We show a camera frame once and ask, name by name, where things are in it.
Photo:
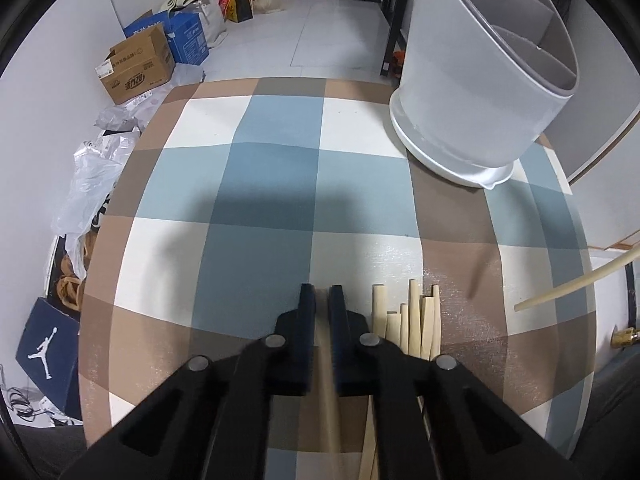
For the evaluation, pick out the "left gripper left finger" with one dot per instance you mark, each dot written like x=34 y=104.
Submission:
x=210 y=419

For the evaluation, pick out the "checkered tablecloth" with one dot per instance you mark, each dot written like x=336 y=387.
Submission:
x=241 y=191

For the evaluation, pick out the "brown cardboard box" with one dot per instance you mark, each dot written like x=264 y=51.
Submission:
x=136 y=65

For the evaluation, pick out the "wooden chopstick on table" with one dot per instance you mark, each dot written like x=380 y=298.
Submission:
x=379 y=310
x=415 y=337
x=436 y=349
x=427 y=330
x=393 y=328

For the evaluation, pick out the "navy jordan shopping bag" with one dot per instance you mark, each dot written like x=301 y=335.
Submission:
x=48 y=354

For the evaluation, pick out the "red and black bag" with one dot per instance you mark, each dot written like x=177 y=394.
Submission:
x=236 y=11

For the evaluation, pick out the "blue cardboard box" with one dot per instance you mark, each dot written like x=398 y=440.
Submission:
x=183 y=31

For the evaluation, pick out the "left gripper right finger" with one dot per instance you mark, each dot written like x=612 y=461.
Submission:
x=434 y=419

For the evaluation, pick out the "tan shoes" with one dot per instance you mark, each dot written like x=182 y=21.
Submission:
x=69 y=288

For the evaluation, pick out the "grey utensil holder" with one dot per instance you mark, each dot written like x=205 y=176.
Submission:
x=482 y=79

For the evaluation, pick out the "cream tote bag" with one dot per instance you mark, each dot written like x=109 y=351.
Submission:
x=210 y=14

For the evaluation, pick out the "black metal rack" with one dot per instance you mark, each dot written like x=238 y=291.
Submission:
x=394 y=12

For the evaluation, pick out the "wooden chopstick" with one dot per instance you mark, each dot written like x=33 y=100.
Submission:
x=393 y=328
x=379 y=310
x=328 y=404
x=583 y=281
x=436 y=349
x=427 y=330
x=415 y=337

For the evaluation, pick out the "white plastic bags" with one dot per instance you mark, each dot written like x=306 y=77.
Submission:
x=98 y=164

